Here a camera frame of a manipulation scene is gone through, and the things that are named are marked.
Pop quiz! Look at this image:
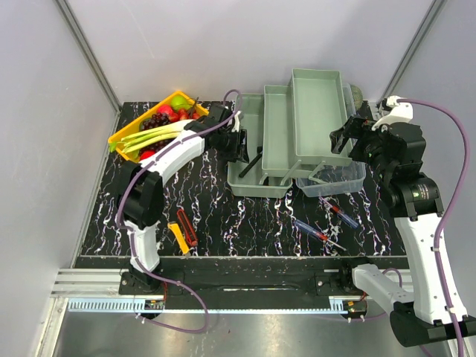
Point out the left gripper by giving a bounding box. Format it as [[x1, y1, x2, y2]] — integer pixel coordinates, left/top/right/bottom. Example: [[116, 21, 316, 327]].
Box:
[[216, 129, 250, 164]]

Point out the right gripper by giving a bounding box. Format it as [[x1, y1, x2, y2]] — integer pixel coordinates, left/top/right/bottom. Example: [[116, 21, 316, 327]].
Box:
[[329, 114, 392, 180]]

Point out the steel claw hammer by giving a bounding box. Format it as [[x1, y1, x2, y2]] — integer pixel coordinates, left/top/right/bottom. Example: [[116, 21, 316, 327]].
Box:
[[238, 147, 263, 179]]

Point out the clear green tool box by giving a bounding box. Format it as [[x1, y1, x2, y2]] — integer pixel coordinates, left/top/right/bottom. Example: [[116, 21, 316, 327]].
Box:
[[227, 68, 366, 199]]

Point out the blue red screwdriver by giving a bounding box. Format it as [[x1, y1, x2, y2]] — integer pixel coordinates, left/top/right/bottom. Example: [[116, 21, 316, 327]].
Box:
[[295, 219, 346, 251], [320, 197, 360, 230]]

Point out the red utility knife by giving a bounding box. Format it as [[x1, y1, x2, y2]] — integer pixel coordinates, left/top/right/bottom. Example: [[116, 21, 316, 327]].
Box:
[[177, 209, 199, 248]]

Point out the yellow utility knife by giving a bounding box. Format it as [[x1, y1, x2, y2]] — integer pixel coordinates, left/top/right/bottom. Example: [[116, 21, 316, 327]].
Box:
[[167, 222, 190, 256]]

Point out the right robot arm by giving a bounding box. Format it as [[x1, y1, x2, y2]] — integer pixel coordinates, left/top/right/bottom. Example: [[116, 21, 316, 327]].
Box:
[[330, 96, 475, 354]]

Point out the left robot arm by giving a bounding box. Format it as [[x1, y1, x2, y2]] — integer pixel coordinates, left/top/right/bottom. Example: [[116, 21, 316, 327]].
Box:
[[116, 105, 248, 294]]

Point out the green melon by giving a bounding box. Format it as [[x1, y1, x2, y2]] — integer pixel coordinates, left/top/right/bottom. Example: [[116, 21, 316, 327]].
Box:
[[350, 84, 364, 111]]

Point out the yellow plastic bin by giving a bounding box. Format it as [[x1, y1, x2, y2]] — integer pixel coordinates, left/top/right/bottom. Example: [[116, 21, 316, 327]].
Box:
[[108, 91, 208, 163]]

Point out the green apple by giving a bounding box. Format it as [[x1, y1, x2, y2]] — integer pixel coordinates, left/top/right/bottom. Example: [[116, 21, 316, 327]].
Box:
[[170, 95, 190, 112]]

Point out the dark grape bunch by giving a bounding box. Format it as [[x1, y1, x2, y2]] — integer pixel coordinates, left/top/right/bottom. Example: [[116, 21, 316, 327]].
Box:
[[147, 139, 173, 152]]

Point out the red apple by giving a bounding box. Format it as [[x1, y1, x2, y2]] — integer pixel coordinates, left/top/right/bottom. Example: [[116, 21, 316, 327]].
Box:
[[156, 105, 175, 116]]

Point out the purple grape bunch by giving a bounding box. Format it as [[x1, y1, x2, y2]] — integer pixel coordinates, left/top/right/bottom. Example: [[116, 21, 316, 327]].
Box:
[[140, 113, 170, 131]]

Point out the red tomato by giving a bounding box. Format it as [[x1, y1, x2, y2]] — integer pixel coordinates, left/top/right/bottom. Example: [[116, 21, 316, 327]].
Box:
[[139, 150, 155, 161]]

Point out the celery stalk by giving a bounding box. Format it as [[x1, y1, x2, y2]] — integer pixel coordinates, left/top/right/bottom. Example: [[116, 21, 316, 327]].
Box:
[[109, 119, 193, 154]]

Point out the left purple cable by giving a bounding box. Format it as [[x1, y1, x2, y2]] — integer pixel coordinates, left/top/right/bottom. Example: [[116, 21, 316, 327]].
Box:
[[115, 89, 245, 332]]

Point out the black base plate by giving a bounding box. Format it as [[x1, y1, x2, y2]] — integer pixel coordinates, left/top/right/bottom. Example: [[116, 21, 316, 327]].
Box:
[[118, 269, 383, 298]]

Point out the aluminium frame rail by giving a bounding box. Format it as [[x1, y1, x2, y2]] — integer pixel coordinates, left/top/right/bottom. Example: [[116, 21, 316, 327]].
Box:
[[50, 269, 457, 313]]

